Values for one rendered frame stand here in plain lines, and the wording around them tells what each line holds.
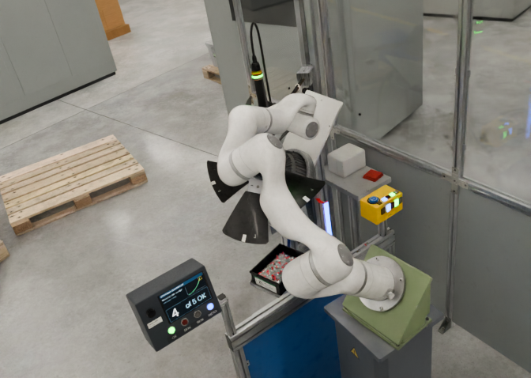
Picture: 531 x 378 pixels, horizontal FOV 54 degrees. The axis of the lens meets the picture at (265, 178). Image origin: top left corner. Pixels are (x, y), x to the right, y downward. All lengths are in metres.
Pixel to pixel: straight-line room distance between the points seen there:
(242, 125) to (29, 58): 6.06
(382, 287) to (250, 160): 0.62
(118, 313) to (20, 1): 4.79
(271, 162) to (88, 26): 6.50
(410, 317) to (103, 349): 2.15
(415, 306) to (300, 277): 0.45
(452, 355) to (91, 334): 2.17
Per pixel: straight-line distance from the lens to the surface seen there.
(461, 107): 2.36
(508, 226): 2.51
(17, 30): 7.43
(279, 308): 2.13
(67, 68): 7.75
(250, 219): 2.35
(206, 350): 3.21
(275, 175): 1.51
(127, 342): 3.44
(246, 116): 1.62
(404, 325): 1.83
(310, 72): 2.69
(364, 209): 2.28
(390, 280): 1.82
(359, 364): 2.03
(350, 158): 2.78
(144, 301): 1.73
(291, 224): 1.52
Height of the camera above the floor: 2.38
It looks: 32 degrees down
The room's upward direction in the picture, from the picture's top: 10 degrees counter-clockwise
